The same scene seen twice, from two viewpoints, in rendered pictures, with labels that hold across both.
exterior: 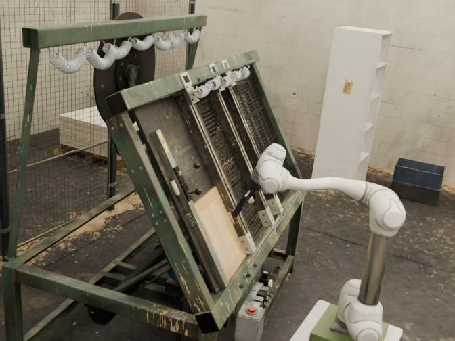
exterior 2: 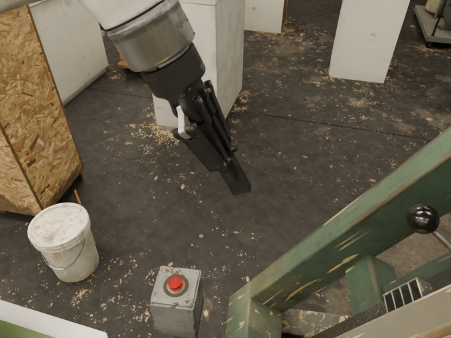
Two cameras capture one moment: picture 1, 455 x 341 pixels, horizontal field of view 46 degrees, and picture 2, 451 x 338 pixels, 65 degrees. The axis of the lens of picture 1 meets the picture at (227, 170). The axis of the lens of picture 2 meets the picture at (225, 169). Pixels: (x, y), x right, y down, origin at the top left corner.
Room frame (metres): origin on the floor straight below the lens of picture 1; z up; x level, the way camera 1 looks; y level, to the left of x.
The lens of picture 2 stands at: (2.87, -0.16, 1.78)
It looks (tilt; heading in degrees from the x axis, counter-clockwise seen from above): 41 degrees down; 169
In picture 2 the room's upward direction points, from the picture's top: straight up
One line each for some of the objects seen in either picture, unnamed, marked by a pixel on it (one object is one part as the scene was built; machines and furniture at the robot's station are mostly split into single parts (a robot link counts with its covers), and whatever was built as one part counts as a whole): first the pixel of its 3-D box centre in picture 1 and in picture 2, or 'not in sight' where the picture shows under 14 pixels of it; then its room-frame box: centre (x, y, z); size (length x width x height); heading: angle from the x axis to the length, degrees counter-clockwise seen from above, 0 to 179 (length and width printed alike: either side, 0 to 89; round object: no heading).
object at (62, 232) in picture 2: not in sight; (66, 237); (1.51, -0.78, 0.24); 0.32 x 0.30 x 0.47; 153
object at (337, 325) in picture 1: (351, 320); not in sight; (2.48, -0.74, 0.84); 0.22 x 0.18 x 0.06; 158
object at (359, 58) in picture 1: (351, 110); not in sight; (6.88, -1.52, 1.03); 0.61 x 0.58 x 2.05; 153
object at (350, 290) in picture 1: (355, 300); not in sight; (2.45, -0.74, 0.98); 0.18 x 0.16 x 0.22; 1
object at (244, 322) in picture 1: (249, 325); (178, 302); (2.34, -0.19, 0.84); 0.12 x 0.12 x 0.18; 72
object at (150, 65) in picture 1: (130, 72); not in sight; (3.63, 0.72, 1.85); 0.80 x 0.06 x 0.80; 162
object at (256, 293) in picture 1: (258, 303); not in sight; (2.78, -0.26, 0.69); 0.50 x 0.14 x 0.24; 162
